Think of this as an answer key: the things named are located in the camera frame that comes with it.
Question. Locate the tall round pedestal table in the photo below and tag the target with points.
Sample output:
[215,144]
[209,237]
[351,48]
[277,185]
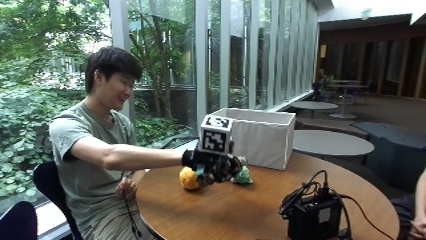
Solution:
[345,100]

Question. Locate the brown bench seat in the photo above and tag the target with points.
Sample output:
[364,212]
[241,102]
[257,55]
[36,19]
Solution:
[327,125]

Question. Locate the orange yellow soft toy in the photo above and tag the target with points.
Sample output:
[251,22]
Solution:
[188,179]

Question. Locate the the person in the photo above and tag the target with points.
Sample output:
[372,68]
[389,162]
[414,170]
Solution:
[88,140]

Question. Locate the small grey round table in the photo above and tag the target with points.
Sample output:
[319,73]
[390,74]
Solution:
[315,105]

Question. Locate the potted plant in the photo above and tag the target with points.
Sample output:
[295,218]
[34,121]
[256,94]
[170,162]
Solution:
[328,80]

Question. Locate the dark blue chair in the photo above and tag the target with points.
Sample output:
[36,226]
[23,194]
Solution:
[18,223]
[51,186]

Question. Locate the white fabric storage box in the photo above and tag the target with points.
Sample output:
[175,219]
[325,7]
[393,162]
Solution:
[261,140]

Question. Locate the large grey round table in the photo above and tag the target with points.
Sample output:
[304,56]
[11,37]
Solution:
[331,142]

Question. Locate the white marker cube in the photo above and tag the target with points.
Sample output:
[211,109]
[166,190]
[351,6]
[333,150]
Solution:
[215,135]

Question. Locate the dark blue upholstered seat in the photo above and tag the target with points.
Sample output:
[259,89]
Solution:
[394,150]

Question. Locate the black electronics box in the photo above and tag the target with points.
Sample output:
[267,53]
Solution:
[315,218]

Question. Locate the green soft toy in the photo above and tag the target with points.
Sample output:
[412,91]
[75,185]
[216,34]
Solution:
[244,176]

